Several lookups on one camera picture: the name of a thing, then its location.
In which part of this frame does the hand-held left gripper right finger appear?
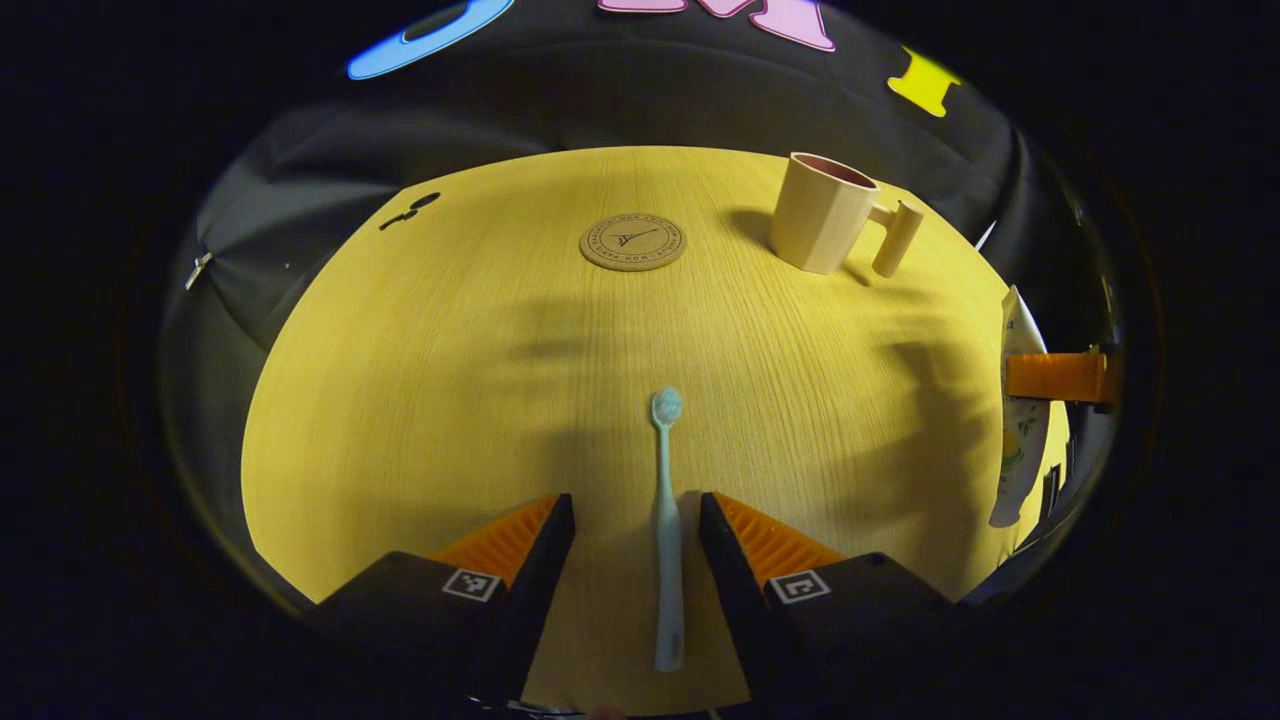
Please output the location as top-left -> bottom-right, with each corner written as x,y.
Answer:
698,491 -> 956,706

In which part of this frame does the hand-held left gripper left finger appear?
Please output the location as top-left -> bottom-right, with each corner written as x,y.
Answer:
315,493 -> 577,701

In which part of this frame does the white toothpaste tube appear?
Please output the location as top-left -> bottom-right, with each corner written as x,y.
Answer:
988,285 -> 1051,529

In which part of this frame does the pale green toothbrush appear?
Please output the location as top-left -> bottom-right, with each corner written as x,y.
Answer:
650,388 -> 687,673

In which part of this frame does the beige cup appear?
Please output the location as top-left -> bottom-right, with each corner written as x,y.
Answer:
768,152 -> 925,279

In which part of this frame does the round cork coaster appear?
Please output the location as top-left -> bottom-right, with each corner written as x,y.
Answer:
579,213 -> 688,272

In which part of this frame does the black backdrop cloth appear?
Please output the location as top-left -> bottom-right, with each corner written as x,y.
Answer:
160,0 -> 1121,421

